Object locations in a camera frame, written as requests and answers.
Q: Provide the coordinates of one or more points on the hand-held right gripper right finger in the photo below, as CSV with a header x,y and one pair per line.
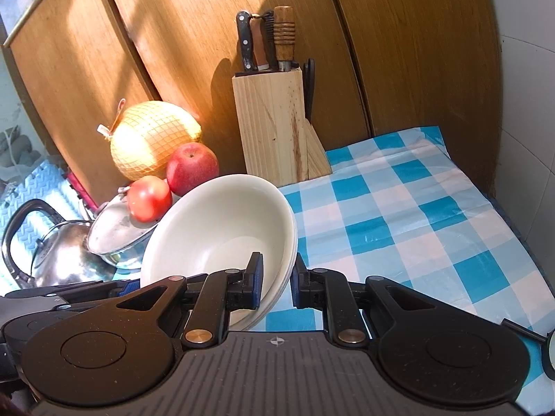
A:
x,y
295,288

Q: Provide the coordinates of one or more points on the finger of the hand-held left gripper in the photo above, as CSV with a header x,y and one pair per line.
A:
x,y
131,287

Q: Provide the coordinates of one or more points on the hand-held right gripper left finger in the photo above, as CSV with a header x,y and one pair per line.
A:
x,y
259,286

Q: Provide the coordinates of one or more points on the red tomato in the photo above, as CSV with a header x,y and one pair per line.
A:
x,y
149,199

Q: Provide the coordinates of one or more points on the red apple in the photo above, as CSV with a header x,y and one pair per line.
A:
x,y
190,169

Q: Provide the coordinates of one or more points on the blue checkered tablecloth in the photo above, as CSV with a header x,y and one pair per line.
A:
x,y
412,225

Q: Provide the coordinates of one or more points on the blue foam mat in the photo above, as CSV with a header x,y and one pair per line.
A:
x,y
47,182

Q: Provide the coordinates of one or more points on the yellow pomelo in net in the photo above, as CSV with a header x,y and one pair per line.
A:
x,y
151,138

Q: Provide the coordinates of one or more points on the wooden knife block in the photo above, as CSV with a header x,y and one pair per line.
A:
x,y
269,130

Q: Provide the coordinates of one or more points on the wooden cabinet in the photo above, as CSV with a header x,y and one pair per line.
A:
x,y
173,30

